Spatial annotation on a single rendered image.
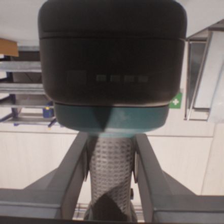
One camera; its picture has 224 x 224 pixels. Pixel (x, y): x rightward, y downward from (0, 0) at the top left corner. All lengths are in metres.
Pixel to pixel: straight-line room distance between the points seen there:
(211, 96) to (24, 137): 5.27
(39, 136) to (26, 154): 0.87
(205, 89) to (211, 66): 0.34
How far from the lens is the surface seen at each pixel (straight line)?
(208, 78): 2.78
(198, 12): 0.40
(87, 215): 0.20
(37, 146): 5.90
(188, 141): 5.69
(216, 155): 6.16
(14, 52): 0.86
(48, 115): 4.37
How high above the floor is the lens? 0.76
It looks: 15 degrees up
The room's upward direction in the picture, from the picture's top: 179 degrees counter-clockwise
